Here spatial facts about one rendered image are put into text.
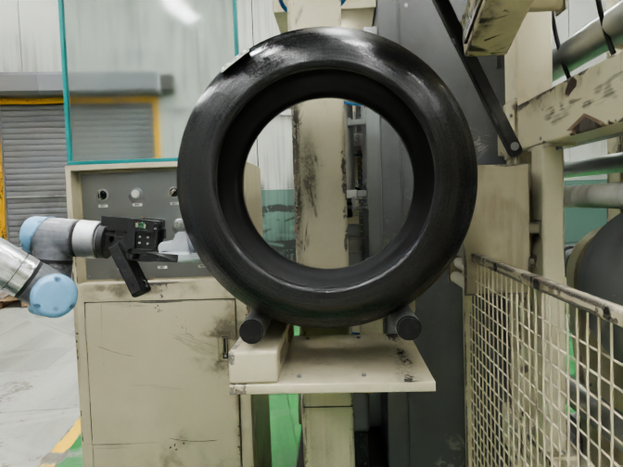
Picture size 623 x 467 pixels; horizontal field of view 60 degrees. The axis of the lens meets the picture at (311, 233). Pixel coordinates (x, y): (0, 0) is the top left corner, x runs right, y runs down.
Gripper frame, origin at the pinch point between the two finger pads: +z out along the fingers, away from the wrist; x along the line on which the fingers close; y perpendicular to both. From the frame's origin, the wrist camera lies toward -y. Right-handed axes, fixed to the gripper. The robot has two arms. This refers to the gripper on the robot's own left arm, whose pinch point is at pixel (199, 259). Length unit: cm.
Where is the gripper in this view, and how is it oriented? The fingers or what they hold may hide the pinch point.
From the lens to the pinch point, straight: 110.6
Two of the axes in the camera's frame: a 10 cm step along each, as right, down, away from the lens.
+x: 0.5, -0.6, 10.0
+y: 0.9, -9.9, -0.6
